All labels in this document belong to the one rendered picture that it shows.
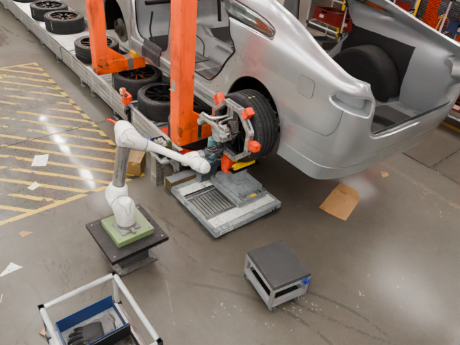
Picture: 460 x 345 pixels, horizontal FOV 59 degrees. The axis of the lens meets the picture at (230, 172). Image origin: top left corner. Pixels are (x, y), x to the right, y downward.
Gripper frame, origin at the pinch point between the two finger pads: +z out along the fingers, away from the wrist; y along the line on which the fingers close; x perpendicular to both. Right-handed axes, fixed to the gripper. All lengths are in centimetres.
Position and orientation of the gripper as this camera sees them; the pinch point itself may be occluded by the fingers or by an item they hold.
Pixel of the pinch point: (222, 148)
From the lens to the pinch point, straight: 356.0
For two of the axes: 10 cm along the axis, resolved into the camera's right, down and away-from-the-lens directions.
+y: 6.1, 5.1, -6.1
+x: 0.9, -8.1, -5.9
